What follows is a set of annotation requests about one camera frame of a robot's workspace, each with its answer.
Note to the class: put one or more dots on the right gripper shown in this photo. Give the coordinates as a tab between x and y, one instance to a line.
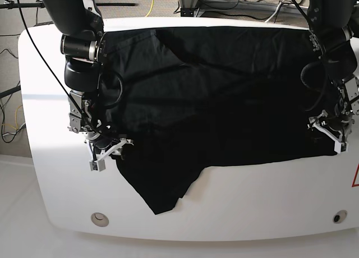
98	145

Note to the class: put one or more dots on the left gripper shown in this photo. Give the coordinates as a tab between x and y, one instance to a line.
338	128

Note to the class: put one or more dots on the black T-shirt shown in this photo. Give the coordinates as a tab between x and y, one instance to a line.
198	97

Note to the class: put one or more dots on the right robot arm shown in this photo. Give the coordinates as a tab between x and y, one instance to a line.
69	86

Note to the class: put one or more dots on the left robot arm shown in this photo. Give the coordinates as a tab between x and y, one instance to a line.
330	25

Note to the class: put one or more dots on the red triangle warning sticker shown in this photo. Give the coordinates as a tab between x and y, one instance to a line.
355	182

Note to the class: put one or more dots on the left table grommet cap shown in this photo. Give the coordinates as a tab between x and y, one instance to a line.
99	219

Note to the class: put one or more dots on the table grommet cap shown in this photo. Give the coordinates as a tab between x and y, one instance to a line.
99	219
340	216

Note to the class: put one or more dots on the right table grommet cap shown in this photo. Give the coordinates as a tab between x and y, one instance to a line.
340	216

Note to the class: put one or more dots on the black tripod stand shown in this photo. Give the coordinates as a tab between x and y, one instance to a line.
10	4

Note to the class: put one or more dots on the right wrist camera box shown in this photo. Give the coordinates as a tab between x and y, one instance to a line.
97	165

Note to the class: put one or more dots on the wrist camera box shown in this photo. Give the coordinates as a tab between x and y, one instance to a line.
97	165
340	147

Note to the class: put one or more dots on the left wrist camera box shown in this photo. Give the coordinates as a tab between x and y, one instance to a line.
340	147

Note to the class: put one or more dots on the aluminium frame base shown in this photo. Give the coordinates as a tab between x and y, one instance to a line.
257	10

